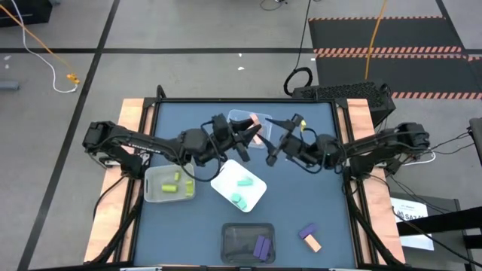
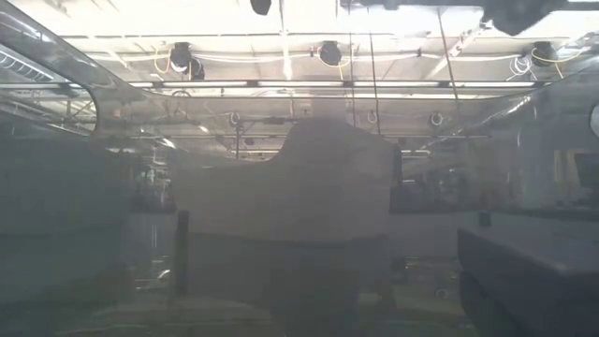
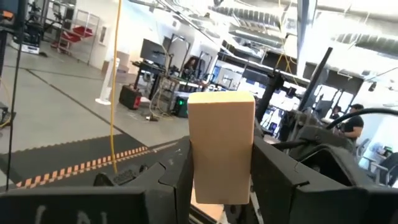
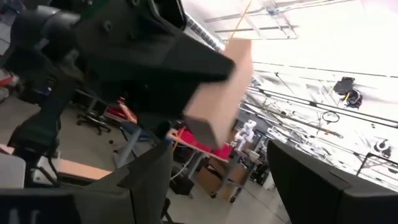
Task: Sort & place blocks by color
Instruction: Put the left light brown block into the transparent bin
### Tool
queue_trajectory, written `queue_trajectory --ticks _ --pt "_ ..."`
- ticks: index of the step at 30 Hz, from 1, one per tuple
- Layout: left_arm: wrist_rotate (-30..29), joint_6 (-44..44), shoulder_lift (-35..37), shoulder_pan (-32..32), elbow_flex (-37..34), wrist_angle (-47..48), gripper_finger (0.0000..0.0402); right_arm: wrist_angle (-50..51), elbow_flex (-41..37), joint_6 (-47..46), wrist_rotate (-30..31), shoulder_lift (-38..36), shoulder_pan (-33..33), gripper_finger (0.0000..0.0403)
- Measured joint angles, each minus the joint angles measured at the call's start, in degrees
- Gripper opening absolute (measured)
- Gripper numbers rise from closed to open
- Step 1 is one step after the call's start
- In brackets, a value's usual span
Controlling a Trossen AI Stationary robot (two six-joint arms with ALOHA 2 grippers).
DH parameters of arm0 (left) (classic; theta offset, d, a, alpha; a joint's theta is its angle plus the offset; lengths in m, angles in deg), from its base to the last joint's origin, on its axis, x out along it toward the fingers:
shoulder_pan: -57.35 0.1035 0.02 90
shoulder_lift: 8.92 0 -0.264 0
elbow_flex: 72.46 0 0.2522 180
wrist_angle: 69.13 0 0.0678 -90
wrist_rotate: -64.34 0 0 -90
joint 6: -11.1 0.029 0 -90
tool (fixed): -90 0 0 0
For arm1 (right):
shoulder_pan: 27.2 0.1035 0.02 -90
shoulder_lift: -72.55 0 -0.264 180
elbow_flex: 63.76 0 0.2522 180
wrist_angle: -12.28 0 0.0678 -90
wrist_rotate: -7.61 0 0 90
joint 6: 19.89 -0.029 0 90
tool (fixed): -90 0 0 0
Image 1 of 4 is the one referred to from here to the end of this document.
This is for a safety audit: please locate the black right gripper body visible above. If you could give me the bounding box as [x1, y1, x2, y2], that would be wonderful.
[266, 115, 319, 167]

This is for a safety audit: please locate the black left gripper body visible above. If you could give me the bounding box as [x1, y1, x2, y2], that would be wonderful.
[210, 114, 250, 163]

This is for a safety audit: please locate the white plastic bin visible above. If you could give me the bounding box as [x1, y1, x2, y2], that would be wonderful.
[209, 159, 269, 214]

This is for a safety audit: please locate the purple rectangular block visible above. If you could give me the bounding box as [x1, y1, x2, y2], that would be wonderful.
[252, 235, 273, 261]
[298, 223, 319, 240]

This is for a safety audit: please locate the clear plastic bin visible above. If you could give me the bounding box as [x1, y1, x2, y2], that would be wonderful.
[227, 108, 273, 150]

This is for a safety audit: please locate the black perforated computer tower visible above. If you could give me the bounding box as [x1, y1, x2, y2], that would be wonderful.
[291, 81, 397, 121]

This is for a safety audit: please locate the grey translucent plastic bin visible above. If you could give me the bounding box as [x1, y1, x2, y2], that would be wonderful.
[143, 163, 197, 203]

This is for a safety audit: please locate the black plastic bin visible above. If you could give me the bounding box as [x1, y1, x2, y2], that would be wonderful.
[220, 222, 276, 264]

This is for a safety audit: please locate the wooden side board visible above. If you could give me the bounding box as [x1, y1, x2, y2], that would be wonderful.
[346, 98, 407, 264]
[83, 98, 155, 263]

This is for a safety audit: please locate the black mat striped edge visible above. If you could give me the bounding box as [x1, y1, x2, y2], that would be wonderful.
[307, 16, 465, 54]
[313, 53, 482, 100]

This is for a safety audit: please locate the white printed paper sheet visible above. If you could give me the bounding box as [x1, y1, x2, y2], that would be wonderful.
[389, 196, 435, 251]

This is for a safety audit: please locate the black metal beam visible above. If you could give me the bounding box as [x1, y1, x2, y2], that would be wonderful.
[397, 206, 482, 237]

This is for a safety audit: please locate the dark grey panel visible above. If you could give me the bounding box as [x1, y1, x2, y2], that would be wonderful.
[468, 117, 482, 169]

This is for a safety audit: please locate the black box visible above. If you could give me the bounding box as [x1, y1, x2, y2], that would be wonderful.
[0, 0, 53, 28]

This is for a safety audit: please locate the black coiled cable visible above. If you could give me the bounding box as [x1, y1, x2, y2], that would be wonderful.
[282, 0, 314, 97]

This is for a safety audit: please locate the long yellow cable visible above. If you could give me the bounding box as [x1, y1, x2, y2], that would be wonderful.
[364, 0, 389, 82]

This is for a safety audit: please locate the white looped cable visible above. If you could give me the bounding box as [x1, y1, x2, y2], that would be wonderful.
[403, 150, 437, 167]

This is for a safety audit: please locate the orange cable with plug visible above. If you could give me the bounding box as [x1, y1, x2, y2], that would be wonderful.
[0, 4, 81, 85]

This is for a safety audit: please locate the long white cable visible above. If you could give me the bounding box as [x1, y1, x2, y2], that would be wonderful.
[9, 0, 79, 94]

